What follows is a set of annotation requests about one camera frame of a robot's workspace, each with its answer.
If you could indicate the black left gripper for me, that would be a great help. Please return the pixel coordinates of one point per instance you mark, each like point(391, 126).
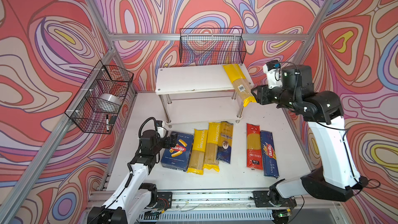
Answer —
point(172, 141)

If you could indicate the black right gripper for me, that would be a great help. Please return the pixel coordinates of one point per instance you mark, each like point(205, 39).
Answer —
point(261, 94)

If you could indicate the red spaghetti bag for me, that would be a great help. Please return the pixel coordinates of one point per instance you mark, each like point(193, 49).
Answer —
point(254, 153)

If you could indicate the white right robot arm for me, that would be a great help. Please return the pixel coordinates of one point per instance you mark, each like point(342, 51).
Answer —
point(292, 87)

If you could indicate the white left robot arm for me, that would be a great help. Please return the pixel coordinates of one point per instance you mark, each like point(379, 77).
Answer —
point(134, 195)

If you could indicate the white two-tier shelf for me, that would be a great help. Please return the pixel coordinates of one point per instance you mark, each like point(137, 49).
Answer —
point(194, 94)

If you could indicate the blue Barilla rigatoni box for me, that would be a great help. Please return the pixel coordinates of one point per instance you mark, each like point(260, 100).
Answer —
point(178, 157)

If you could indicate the yellow Pastatime spaghetti bag left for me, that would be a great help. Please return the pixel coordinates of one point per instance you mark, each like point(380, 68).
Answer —
point(196, 162)

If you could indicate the yellow pastatime spaghetti bag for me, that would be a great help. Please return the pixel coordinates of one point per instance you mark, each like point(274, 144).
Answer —
point(196, 162)
point(210, 159)

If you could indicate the yellow Pastatime spaghetti bag right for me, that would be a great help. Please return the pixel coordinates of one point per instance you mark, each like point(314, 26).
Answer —
point(210, 159)

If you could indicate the dark blue spaghetti bag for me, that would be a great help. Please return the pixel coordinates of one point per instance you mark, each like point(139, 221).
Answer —
point(225, 142)

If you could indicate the black marker pen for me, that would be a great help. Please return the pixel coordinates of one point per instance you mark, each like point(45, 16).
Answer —
point(107, 123)

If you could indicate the blue Barilla spaghetti box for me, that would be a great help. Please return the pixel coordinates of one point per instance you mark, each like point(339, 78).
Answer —
point(270, 168)

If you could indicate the silver tape roll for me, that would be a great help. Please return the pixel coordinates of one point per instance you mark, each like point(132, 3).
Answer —
point(109, 103)

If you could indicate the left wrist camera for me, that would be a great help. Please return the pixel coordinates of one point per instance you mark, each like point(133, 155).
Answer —
point(161, 130)

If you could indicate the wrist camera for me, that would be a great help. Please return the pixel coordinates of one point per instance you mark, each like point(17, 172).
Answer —
point(161, 130)
point(272, 71)

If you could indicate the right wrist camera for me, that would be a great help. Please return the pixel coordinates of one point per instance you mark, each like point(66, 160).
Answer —
point(272, 71)

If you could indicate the black wire basket back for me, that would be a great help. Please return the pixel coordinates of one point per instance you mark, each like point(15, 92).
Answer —
point(211, 46)

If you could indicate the black wire basket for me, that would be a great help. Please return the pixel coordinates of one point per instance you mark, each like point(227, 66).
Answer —
point(84, 112)
point(211, 46)

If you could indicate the black wire basket left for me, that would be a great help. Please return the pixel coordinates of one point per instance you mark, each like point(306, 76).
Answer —
point(84, 112)

